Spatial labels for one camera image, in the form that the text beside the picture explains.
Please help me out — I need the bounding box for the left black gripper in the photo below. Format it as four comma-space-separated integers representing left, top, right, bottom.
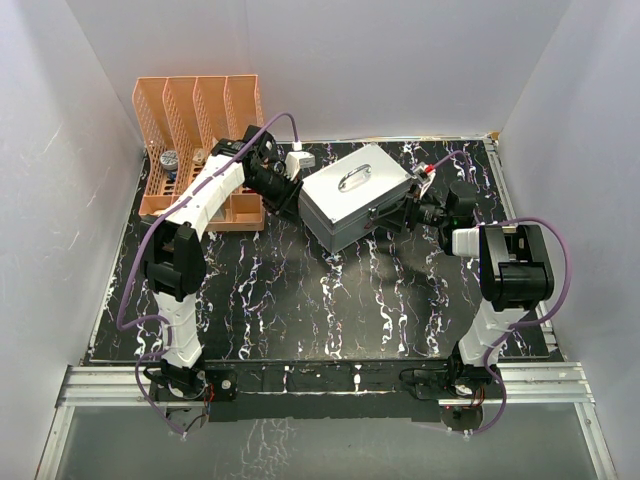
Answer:
244, 168, 304, 227

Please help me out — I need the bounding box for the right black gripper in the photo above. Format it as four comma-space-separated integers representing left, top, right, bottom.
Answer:
373, 183, 451, 234

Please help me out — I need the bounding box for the grey metal medicine case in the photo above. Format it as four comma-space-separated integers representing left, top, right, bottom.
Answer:
298, 144, 412, 254

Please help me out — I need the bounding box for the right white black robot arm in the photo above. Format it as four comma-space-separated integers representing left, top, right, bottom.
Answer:
405, 181, 555, 397

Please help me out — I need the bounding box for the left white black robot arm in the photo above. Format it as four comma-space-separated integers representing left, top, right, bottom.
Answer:
140, 125, 314, 399

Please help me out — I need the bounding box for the round blue tin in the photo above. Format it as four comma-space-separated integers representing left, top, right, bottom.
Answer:
159, 150, 179, 182

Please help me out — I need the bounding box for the orange plastic file organizer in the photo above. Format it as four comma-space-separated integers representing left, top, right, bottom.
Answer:
132, 75, 264, 216

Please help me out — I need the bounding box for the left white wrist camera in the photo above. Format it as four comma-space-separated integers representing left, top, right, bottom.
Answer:
285, 141, 316, 180

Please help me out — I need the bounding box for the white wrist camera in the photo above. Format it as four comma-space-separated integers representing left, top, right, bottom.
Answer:
412, 162, 436, 199
285, 141, 316, 180

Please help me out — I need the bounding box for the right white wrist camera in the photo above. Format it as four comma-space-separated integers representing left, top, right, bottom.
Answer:
412, 162, 436, 199

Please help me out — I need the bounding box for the aluminium frame rail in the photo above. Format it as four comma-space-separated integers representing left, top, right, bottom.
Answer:
35, 135, 618, 480

